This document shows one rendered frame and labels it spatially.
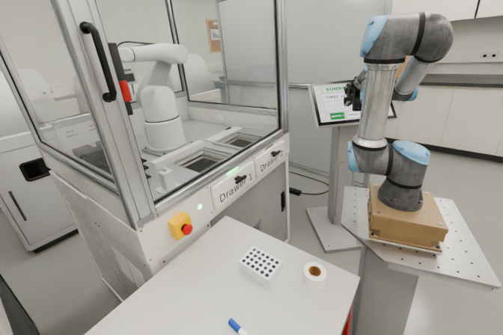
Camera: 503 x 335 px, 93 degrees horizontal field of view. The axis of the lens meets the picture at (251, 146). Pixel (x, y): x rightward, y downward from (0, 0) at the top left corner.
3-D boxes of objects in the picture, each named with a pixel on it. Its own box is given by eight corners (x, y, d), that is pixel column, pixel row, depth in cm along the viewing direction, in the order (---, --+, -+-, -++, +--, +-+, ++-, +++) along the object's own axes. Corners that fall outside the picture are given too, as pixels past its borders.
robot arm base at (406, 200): (412, 190, 98) (418, 169, 94) (430, 214, 84) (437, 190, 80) (373, 187, 101) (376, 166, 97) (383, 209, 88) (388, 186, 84)
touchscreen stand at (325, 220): (384, 246, 178) (407, 115, 139) (325, 253, 176) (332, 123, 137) (352, 206, 224) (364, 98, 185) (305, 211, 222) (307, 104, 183)
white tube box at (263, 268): (283, 270, 80) (282, 262, 78) (269, 289, 74) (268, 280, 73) (254, 253, 87) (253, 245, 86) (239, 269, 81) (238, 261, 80)
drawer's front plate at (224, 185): (255, 179, 124) (254, 161, 120) (216, 209, 103) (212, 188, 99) (252, 179, 125) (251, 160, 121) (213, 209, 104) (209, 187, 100)
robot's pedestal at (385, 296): (401, 316, 133) (430, 205, 104) (411, 381, 108) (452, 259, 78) (343, 299, 145) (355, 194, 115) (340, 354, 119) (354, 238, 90)
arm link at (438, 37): (476, -3, 61) (413, 84, 107) (426, 1, 65) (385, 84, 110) (476, 37, 59) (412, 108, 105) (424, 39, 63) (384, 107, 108)
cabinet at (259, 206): (293, 244, 187) (290, 152, 156) (191, 386, 113) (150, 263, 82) (208, 206, 241) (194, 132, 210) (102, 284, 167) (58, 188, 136)
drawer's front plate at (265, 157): (285, 156, 147) (284, 140, 143) (258, 177, 126) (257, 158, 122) (282, 155, 148) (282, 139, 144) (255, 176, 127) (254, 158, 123)
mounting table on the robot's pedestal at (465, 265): (446, 220, 110) (452, 199, 106) (490, 313, 73) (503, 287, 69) (343, 203, 128) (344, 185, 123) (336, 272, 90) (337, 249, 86)
